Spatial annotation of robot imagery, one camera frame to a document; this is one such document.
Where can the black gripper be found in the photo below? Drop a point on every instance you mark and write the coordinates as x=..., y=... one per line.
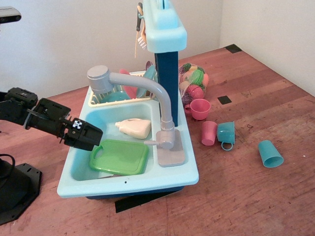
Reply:
x=51, y=117

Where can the grey faucet lever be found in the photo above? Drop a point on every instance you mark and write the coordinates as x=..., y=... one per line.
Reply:
x=151, y=143

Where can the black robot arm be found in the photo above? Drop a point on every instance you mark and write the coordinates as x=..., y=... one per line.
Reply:
x=23, y=107

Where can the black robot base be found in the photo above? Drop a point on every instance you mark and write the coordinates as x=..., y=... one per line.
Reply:
x=19, y=187

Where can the green plastic cutting board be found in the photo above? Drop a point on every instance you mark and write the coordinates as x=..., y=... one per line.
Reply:
x=123, y=158

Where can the teal toy plate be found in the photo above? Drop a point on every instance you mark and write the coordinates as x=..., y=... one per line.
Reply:
x=147, y=73

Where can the cream toy detergent bottle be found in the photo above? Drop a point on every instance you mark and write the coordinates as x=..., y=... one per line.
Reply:
x=135, y=127

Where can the light blue toy sink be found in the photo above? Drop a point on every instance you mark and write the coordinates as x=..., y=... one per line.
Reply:
x=166, y=36

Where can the pink toy plate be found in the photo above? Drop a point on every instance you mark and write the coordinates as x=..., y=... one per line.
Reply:
x=130, y=91

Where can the grey toy faucet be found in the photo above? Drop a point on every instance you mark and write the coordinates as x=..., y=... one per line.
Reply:
x=170, y=151

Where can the purple toy spoon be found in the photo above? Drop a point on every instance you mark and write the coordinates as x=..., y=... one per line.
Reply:
x=148, y=65

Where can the cream toy dish brush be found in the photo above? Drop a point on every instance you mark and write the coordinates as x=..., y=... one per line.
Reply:
x=141, y=40

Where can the net bag of toy food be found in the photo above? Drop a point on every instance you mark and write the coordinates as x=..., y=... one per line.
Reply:
x=193, y=81

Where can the pink toy tumbler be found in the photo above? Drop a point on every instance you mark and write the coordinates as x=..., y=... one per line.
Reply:
x=208, y=133

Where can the black tape square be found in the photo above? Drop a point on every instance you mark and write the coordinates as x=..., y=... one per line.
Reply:
x=224, y=100

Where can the black tape corner piece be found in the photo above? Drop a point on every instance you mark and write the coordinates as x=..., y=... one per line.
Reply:
x=233, y=48

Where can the teal toy tumbler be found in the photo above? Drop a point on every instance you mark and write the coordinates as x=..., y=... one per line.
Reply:
x=269, y=154

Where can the pink toy cup with handle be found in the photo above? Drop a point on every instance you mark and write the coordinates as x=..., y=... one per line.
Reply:
x=198, y=108

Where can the teal toy cup with handle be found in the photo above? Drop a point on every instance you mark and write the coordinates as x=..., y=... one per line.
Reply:
x=226, y=135

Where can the grey camera on stand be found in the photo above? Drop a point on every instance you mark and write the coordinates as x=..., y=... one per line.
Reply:
x=9, y=14

